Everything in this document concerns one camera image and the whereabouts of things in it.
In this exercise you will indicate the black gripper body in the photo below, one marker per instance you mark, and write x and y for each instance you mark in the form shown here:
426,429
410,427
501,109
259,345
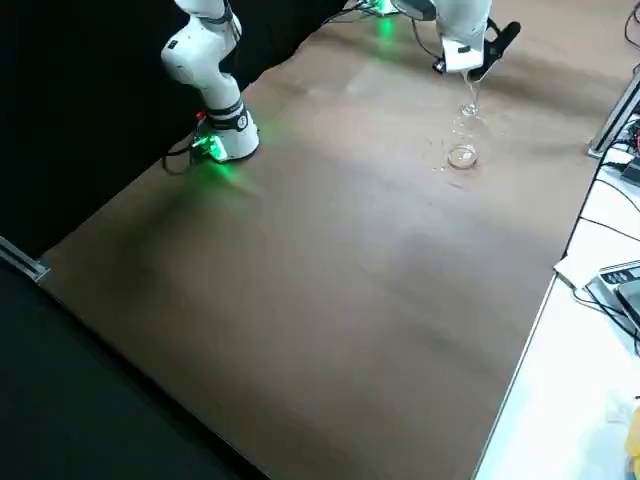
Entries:
505,40

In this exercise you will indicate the yellow object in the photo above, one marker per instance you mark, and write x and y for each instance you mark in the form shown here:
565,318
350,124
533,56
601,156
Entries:
634,440

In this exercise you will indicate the grey device with black panel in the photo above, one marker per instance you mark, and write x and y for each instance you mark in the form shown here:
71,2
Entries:
620,277

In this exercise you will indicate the aluminium profile rail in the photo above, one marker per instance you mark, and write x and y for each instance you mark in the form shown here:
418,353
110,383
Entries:
25,262

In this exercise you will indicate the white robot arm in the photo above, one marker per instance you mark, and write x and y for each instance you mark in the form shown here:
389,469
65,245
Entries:
225,125
381,5

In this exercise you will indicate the white paper sheet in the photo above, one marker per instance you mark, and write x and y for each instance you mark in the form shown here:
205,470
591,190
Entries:
570,270

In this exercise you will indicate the black power adapter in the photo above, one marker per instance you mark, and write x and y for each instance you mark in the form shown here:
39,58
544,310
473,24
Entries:
632,172

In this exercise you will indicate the aluminium profile post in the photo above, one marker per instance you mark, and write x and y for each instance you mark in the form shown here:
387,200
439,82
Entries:
617,110

